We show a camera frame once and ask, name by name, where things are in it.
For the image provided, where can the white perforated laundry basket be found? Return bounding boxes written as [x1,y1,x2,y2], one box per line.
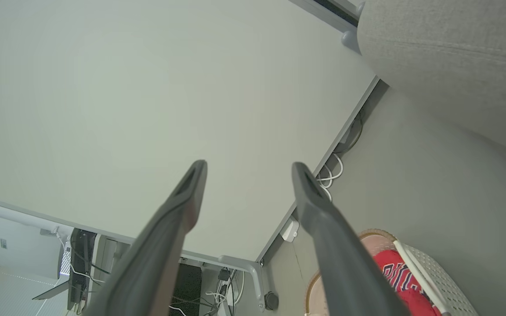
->
[304,228,480,316]

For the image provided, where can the black computer tower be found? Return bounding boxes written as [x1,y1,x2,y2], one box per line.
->
[170,262,203,316]

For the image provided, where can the grey partition foot bracket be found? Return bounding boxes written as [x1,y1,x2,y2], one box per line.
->
[341,29,361,53]
[218,255,266,313]

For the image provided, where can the white partition panel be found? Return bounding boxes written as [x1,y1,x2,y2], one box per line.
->
[0,0,381,264]

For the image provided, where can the white cable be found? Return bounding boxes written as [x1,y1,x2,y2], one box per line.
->
[316,153,344,202]

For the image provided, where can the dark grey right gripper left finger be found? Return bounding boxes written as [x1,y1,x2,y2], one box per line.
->
[84,160,208,316]

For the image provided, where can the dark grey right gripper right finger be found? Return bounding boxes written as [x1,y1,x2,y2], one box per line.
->
[291,162,412,316]

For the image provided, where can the small white wall box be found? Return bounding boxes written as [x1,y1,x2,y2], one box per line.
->
[281,219,300,243]

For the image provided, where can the black monitor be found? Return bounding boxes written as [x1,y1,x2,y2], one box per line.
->
[33,228,98,313]

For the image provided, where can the thin dark floor cable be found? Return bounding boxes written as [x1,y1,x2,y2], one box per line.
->
[333,110,364,155]

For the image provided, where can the red and white garment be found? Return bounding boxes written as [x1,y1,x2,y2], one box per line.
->
[372,249,442,316]

